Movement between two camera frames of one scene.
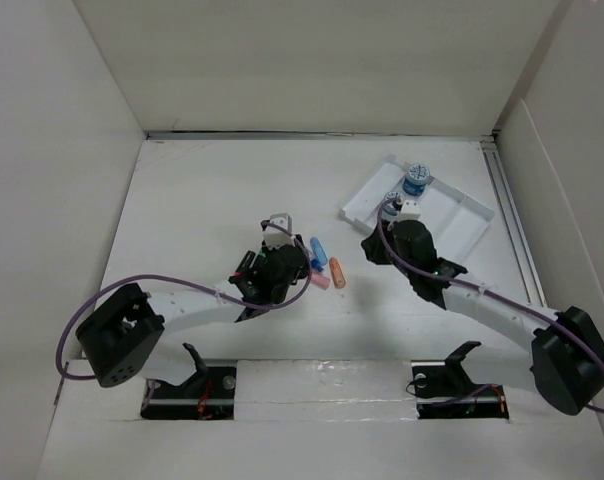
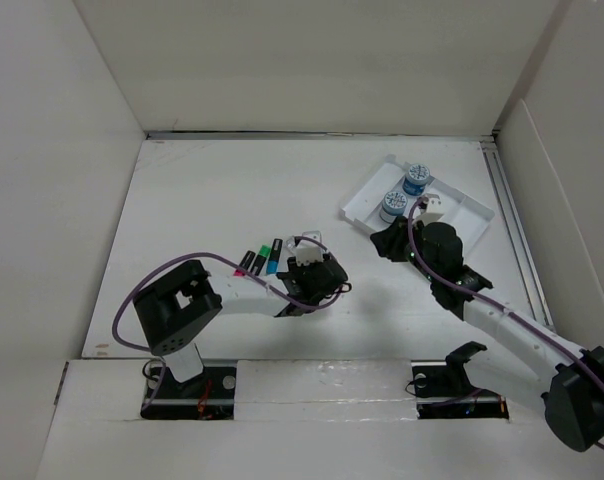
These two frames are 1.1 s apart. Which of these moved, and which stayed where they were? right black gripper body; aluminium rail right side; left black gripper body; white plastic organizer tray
Moved: left black gripper body; right black gripper body
Stayed: white plastic organizer tray; aluminium rail right side
